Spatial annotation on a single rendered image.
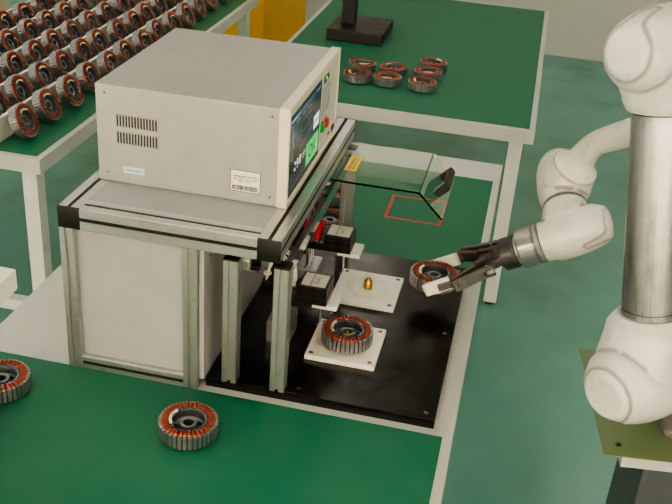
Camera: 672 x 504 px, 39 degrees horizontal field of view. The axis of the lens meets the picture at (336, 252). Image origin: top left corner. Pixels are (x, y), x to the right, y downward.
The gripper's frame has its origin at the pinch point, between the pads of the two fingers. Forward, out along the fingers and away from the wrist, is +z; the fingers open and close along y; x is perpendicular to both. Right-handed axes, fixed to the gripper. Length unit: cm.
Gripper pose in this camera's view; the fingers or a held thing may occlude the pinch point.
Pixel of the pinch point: (435, 276)
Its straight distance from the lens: 224.6
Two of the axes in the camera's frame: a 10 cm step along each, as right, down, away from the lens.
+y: 2.2, -4.5, 8.7
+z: -8.8, 3.0, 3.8
